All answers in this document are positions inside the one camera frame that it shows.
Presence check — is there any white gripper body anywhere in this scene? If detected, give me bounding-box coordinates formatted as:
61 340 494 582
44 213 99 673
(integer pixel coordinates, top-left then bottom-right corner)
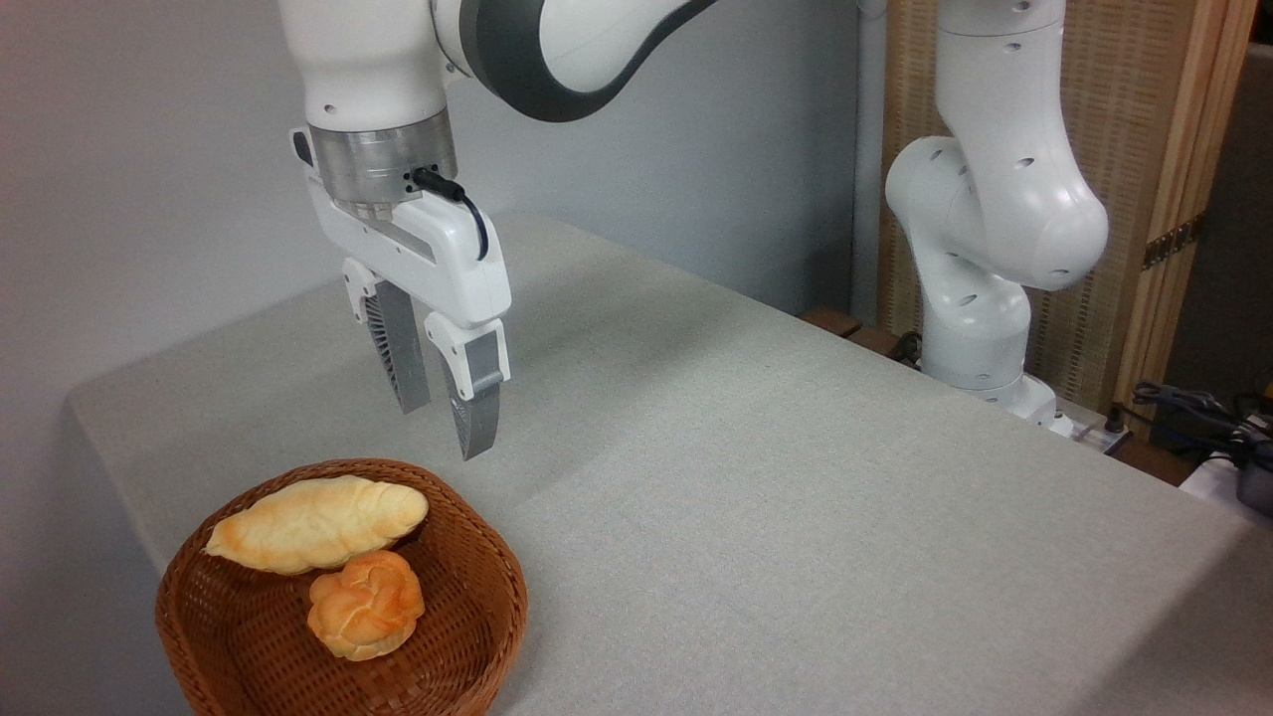
290 126 514 332

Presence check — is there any grey tablecloth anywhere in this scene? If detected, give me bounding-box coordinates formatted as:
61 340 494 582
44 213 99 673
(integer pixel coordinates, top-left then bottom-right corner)
65 212 1273 716

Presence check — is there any brown woven wicker basket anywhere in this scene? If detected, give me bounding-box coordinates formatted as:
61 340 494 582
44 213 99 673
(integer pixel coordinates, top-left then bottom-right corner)
155 458 529 716

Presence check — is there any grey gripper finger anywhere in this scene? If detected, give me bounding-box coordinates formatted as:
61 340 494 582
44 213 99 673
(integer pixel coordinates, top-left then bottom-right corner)
425 312 513 462
342 258 433 416

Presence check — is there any metal screen hinge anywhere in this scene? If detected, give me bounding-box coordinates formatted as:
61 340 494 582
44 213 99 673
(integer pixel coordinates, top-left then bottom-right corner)
1141 213 1207 271

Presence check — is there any long pale bread roll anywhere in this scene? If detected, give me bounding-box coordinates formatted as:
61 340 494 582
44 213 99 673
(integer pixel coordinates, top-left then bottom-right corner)
204 474 432 577

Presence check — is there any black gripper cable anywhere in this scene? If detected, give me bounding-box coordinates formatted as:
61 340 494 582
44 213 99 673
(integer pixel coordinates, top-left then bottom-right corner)
412 166 491 263

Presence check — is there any brown wooden base board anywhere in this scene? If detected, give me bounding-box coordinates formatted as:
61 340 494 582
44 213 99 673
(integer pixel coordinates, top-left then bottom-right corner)
799 305 928 371

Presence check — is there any round orange bread bun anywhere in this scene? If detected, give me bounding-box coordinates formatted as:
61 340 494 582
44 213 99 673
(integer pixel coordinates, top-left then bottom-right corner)
305 549 427 663

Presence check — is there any black cable bundle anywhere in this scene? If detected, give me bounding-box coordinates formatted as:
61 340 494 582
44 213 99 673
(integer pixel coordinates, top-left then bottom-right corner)
1131 380 1273 460

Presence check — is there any bamboo folding screen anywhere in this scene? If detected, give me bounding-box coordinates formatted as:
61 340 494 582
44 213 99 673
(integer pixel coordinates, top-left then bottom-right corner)
877 0 1260 421

